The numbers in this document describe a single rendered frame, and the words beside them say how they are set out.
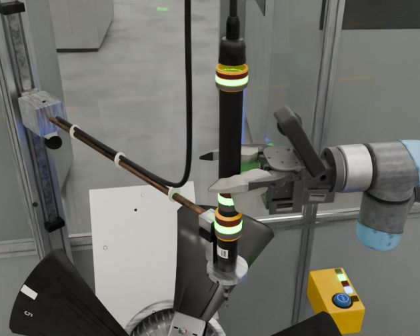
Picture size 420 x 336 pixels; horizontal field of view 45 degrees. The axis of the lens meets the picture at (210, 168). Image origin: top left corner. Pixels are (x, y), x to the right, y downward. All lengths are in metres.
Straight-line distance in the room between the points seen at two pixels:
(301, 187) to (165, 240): 0.57
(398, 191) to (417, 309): 1.53
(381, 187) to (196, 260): 0.43
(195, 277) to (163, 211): 0.27
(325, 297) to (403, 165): 0.66
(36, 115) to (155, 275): 0.47
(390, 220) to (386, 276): 1.26
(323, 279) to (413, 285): 0.82
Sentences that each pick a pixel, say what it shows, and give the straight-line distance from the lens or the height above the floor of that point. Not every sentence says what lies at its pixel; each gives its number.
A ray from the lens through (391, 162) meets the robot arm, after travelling 0.82.
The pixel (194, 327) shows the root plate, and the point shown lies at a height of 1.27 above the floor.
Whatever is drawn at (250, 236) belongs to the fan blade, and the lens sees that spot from 1.03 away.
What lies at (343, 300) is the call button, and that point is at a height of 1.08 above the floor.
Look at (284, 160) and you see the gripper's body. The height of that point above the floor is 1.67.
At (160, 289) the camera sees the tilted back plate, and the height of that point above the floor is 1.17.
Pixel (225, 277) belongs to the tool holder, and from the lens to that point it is 0.86.
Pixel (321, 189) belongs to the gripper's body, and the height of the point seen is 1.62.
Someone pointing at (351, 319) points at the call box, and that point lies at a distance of 1.42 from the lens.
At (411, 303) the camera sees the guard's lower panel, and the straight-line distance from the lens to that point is 2.30.
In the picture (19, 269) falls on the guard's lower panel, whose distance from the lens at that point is 1.82.
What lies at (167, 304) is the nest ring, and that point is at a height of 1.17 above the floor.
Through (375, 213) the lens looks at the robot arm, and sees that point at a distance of 0.87.
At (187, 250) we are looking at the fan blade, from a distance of 1.09.
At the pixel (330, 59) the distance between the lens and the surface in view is 1.54.
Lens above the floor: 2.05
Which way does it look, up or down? 31 degrees down
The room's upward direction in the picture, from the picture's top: straight up
